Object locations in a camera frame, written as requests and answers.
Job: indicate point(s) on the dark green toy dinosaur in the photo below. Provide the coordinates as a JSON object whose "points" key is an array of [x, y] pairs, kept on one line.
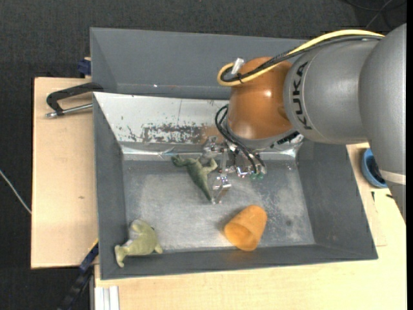
{"points": [[198, 174]]}

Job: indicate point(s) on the orange plastic cup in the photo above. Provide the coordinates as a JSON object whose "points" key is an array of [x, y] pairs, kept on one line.
{"points": [[246, 228]]}

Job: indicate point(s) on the black cylinder on white bracket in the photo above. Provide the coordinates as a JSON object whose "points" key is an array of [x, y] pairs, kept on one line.
{"points": [[298, 139]]}

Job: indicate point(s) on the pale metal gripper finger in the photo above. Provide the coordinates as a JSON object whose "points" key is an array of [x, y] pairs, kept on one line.
{"points": [[215, 187], [226, 186]]}

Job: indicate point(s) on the grey metal bin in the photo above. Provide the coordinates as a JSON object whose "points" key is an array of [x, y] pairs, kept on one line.
{"points": [[180, 205]]}

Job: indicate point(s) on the pale green toy animal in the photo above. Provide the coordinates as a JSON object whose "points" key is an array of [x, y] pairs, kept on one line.
{"points": [[143, 242]]}

